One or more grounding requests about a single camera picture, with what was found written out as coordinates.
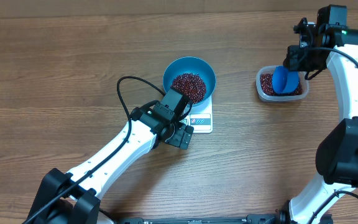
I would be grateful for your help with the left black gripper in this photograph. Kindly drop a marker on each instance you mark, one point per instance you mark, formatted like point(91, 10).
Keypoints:
point(181, 138)

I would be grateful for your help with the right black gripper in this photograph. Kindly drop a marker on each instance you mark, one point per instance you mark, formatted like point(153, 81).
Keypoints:
point(294, 65)

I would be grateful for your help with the blue plastic measuring scoop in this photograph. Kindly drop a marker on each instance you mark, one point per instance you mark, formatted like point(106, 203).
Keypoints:
point(284, 81)

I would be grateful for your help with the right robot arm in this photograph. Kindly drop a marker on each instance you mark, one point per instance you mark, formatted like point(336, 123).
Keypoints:
point(330, 45)

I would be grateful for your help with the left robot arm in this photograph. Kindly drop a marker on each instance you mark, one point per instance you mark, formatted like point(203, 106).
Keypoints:
point(75, 196)

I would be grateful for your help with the white digital kitchen scale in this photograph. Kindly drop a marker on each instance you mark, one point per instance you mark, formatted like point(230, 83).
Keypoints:
point(200, 117)

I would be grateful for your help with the blue metal bowl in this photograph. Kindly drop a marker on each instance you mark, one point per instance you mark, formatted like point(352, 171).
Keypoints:
point(195, 66)

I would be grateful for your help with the red adzuki beans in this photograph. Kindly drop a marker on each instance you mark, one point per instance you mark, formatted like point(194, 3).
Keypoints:
point(191, 85)

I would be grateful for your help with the clear plastic food container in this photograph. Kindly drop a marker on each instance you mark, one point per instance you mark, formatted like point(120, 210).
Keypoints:
point(265, 91)

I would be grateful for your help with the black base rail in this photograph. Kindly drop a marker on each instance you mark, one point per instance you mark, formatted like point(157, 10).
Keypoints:
point(249, 219)

